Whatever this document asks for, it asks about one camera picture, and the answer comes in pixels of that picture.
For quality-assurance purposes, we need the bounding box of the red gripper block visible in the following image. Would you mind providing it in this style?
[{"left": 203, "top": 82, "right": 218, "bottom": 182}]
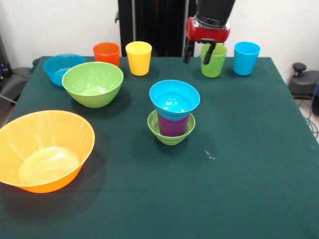
[{"left": 183, "top": 16, "right": 231, "bottom": 66}]

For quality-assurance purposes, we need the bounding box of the green cup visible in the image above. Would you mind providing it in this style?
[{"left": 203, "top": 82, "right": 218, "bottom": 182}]
[{"left": 201, "top": 42, "right": 228, "bottom": 78}]

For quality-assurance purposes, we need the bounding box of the small cyan bowl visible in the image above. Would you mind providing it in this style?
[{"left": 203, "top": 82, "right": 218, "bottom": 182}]
[{"left": 149, "top": 79, "right": 201, "bottom": 120}]

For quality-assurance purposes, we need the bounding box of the purple cup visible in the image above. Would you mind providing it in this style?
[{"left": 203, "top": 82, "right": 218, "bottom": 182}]
[{"left": 157, "top": 113, "right": 190, "bottom": 137}]

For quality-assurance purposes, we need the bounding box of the small green bowl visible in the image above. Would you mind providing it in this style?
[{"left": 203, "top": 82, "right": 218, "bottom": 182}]
[{"left": 147, "top": 110, "right": 196, "bottom": 145}]

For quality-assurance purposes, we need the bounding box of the large green bowl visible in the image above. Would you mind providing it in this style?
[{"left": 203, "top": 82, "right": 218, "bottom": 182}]
[{"left": 61, "top": 61, "right": 125, "bottom": 109}]

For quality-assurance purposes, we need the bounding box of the blue cup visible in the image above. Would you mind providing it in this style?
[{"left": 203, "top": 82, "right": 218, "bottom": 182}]
[{"left": 233, "top": 41, "right": 261, "bottom": 76}]

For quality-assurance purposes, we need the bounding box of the yellow cup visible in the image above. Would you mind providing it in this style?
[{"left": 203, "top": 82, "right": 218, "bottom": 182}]
[{"left": 125, "top": 41, "right": 153, "bottom": 76}]

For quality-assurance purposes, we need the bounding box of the red-orange cup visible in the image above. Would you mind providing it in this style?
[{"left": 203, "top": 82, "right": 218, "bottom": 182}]
[{"left": 93, "top": 42, "right": 121, "bottom": 68}]

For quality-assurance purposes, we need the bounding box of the grey base with black knob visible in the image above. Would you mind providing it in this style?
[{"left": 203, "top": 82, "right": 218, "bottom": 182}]
[{"left": 289, "top": 62, "right": 319, "bottom": 100}]

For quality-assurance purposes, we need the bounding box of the dark green tablecloth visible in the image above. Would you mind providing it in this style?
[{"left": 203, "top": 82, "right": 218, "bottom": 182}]
[{"left": 0, "top": 56, "right": 319, "bottom": 239}]

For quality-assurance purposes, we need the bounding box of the large blue bowl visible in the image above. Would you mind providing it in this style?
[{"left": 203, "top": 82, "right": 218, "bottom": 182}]
[{"left": 43, "top": 53, "right": 87, "bottom": 87}]

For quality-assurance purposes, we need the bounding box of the large orange bowl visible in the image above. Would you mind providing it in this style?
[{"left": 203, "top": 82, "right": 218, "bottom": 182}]
[{"left": 0, "top": 110, "right": 96, "bottom": 194}]

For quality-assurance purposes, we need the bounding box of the grey floor base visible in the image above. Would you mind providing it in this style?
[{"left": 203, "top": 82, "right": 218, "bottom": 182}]
[{"left": 0, "top": 67, "right": 31, "bottom": 103}]

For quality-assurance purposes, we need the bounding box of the black equipment box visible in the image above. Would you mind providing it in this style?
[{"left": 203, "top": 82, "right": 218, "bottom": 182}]
[{"left": 0, "top": 34, "right": 13, "bottom": 78}]

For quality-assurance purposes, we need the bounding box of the blue cable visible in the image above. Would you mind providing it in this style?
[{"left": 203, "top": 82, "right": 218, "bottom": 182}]
[{"left": 310, "top": 84, "right": 319, "bottom": 140}]

